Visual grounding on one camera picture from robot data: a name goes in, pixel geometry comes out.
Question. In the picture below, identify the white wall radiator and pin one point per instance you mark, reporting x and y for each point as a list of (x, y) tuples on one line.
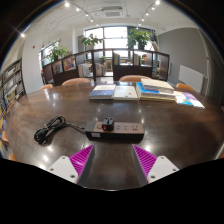
[(191, 77)]

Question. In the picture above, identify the orange chairs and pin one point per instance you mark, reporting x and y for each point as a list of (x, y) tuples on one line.
[(76, 81)]

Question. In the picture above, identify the person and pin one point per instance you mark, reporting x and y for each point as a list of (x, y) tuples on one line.
[(144, 59)]

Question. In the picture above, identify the black power strip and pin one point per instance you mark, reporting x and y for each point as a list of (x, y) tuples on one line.
[(126, 132)]

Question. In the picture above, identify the wall bookshelf unit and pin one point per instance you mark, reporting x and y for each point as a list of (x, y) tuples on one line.
[(11, 83)]

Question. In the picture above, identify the beige grey book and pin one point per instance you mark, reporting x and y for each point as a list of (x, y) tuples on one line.
[(156, 85)]

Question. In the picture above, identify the ceiling spot lights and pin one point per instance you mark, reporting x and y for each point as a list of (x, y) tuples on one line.
[(67, 4)]

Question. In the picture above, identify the dark blue book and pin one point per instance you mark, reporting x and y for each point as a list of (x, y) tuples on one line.
[(101, 91)]

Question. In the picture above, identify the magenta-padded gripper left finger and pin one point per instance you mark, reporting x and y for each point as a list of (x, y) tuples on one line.
[(63, 168)]

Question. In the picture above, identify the ceiling air conditioner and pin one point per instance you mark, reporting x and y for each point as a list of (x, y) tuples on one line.
[(112, 12)]

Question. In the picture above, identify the purple booklet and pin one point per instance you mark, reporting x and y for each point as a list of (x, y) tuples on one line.
[(195, 101)]

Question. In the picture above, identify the potted green plant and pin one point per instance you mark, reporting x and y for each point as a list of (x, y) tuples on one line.
[(90, 40), (56, 53), (140, 36)]

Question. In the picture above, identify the white book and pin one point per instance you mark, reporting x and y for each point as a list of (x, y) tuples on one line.
[(125, 93)]

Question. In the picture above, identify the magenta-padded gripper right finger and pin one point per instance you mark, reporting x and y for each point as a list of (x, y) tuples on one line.
[(161, 167)]

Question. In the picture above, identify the dark divider shelf unit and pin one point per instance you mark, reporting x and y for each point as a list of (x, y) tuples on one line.
[(130, 71)]

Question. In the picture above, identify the white blue yellow booklet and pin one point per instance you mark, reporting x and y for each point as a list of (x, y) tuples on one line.
[(181, 99)]

